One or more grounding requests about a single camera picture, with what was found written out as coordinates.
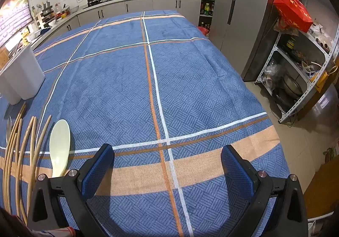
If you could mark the grey refrigerator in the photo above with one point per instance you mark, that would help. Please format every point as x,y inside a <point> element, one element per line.
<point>246,14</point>

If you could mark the metal pot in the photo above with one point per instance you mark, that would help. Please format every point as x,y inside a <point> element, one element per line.
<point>291,85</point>

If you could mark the metal spoon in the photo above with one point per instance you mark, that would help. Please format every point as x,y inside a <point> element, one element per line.
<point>8,129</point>

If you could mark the white utensil holder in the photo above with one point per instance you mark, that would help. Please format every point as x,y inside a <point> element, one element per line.
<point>23,72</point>

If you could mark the black gas cooktop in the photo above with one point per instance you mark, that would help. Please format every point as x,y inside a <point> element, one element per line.
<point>106,1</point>

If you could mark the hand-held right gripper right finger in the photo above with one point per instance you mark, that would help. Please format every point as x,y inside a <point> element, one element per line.
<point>235,173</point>

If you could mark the person's clothing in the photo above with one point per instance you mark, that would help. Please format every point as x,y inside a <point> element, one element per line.
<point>13,226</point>

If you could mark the printed roller blind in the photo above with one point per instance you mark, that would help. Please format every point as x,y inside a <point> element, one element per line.
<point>16,14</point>

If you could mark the row of condiment bottles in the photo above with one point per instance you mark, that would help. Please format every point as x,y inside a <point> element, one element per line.
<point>208,9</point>

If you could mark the metal shelf rack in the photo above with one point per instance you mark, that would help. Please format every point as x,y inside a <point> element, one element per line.
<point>288,113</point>

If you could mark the cream rice spoon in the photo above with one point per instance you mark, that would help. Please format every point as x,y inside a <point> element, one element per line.
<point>60,141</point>

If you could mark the blue plaid tablecloth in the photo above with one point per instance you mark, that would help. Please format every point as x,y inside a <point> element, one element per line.
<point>185,80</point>

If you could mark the yellow bottle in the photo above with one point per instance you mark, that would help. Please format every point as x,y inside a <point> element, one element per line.
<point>25,36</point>

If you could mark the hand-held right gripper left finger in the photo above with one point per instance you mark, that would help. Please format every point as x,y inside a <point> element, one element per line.
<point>98,170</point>

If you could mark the metal bowl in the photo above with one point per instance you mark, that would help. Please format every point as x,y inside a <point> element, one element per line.
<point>74,9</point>

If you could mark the red plastic bag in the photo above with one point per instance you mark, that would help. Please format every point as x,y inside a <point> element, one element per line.
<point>204,30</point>

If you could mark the grey base cabinets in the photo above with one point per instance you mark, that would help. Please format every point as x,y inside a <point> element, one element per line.
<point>164,5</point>

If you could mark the clear plastic bag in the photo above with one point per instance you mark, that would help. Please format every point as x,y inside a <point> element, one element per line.
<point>272,74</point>

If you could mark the brown wooden cabinet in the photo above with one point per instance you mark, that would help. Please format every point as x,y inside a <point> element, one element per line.
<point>320,194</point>

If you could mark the red gift bag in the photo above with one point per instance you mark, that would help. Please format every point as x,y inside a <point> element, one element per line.
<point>291,11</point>

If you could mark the white countertop rack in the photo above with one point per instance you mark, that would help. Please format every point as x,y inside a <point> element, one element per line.
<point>39,18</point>

